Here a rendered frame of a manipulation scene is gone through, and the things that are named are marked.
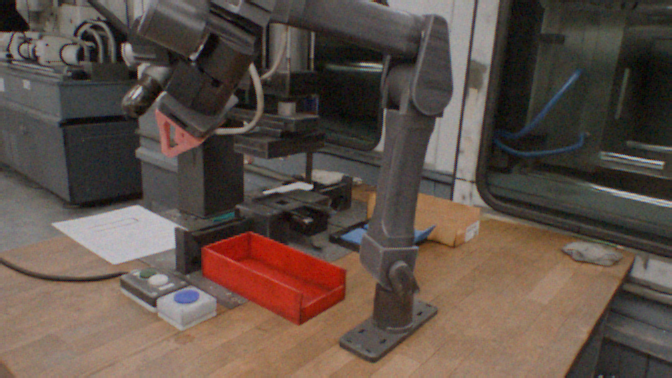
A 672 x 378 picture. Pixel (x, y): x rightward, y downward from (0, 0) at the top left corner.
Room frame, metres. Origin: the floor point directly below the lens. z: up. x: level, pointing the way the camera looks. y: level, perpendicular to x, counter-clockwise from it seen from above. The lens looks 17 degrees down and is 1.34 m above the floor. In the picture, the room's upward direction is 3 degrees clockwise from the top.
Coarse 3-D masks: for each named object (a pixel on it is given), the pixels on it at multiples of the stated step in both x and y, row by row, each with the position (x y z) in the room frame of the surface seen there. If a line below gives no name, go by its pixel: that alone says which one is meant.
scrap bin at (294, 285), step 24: (240, 240) 0.92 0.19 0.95; (264, 240) 0.91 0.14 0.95; (216, 264) 0.83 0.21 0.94; (240, 264) 0.79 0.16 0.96; (264, 264) 0.91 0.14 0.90; (288, 264) 0.87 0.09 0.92; (312, 264) 0.84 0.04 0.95; (240, 288) 0.79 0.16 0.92; (264, 288) 0.75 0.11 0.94; (288, 288) 0.72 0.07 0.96; (312, 288) 0.82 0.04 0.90; (336, 288) 0.80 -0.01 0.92; (288, 312) 0.71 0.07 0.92; (312, 312) 0.72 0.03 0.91
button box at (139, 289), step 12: (12, 264) 0.84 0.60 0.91; (36, 276) 0.81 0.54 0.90; (48, 276) 0.80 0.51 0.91; (60, 276) 0.80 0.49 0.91; (72, 276) 0.81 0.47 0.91; (84, 276) 0.81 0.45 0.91; (96, 276) 0.81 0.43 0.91; (108, 276) 0.82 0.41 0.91; (120, 276) 0.78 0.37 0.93; (132, 276) 0.78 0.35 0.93; (168, 276) 0.79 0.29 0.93; (132, 288) 0.75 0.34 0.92; (144, 288) 0.74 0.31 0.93; (156, 288) 0.74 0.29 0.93; (168, 288) 0.74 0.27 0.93; (180, 288) 0.75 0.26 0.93; (144, 300) 0.73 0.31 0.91; (156, 300) 0.72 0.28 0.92
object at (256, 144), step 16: (240, 112) 1.11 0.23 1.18; (272, 112) 1.09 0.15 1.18; (288, 112) 1.06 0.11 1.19; (272, 128) 1.04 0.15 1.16; (288, 128) 1.02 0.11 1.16; (304, 128) 1.04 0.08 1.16; (240, 144) 1.02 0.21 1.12; (256, 144) 0.99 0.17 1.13; (272, 144) 0.98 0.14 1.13; (288, 144) 1.02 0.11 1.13; (304, 144) 1.06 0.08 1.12; (320, 144) 1.10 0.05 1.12
